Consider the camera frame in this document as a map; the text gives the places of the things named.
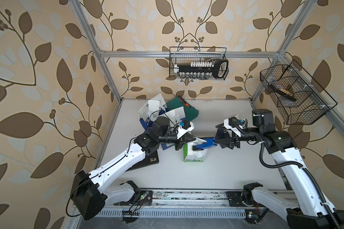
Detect blue stapler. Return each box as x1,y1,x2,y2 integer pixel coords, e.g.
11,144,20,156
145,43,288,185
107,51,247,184
192,138,217,151

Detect green white bag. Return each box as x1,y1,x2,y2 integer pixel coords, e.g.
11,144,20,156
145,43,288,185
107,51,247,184
183,138,207,162

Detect dark blue bag white handles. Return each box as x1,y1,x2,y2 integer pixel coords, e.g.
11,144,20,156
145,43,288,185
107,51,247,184
215,124,231,140

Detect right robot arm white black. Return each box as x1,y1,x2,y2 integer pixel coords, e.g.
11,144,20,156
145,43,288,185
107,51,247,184
216,109,344,229

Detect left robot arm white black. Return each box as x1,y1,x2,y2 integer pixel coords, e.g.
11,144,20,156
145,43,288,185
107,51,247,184
69,117,196,220

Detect orange black utility knife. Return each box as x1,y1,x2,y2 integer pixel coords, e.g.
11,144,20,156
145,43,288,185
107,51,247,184
178,96,190,108

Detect black box yellow label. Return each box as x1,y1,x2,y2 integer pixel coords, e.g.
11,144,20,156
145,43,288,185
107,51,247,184
127,151,159,171

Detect black tool set in basket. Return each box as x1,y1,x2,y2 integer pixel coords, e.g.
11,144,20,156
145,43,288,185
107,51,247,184
172,59,229,80

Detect dark object in right basket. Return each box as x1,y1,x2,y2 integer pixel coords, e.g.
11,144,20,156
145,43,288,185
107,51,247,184
269,84,297,102

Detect aluminium frame rail base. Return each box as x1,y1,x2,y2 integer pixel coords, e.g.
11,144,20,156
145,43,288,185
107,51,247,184
60,187,319,229

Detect black wire basket right wall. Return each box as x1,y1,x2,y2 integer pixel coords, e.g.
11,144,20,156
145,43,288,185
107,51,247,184
260,60,338,125

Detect black wire basket wall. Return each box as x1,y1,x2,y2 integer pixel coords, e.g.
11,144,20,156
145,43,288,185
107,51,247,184
260,60,338,125
169,46,229,81

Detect black wire basket back wall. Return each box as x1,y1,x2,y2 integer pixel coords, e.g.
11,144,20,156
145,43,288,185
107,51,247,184
169,46,229,81

